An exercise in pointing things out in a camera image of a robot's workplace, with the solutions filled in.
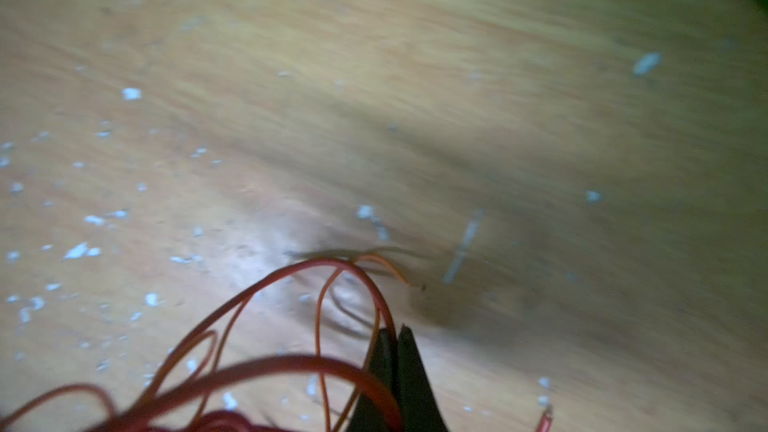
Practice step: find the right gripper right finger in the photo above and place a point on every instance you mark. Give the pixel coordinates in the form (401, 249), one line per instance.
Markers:
(414, 393)

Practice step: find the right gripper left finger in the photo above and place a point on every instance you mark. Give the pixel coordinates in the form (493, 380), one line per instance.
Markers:
(370, 411)

